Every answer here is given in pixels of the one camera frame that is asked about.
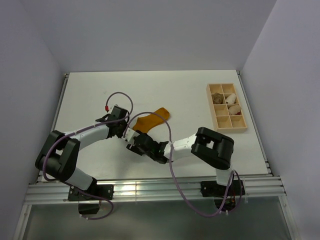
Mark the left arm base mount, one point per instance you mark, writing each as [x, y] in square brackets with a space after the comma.
[89, 201]

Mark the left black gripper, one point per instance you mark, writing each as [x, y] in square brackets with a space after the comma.
[120, 135]

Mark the brown sock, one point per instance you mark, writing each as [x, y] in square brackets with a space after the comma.
[217, 98]

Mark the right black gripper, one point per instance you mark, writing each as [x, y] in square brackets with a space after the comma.
[134, 148]

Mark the lower rolled cream sock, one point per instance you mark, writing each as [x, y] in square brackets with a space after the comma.
[234, 110]

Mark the upper rolled cream sock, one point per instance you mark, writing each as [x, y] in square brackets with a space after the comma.
[231, 99]

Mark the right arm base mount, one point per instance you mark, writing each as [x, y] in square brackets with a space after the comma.
[212, 189]

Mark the mustard striped sock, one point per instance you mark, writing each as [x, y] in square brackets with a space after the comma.
[146, 123]

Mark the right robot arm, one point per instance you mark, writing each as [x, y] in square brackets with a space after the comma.
[212, 147]

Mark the aluminium frame rail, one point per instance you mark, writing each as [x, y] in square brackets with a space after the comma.
[45, 193]

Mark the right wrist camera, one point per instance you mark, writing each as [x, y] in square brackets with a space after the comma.
[130, 135]

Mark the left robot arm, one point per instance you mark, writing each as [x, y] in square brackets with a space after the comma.
[59, 154]

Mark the wooden compartment box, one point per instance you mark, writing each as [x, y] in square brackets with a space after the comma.
[223, 122]

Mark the rolled cream sock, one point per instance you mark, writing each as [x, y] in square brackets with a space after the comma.
[231, 99]
[234, 110]

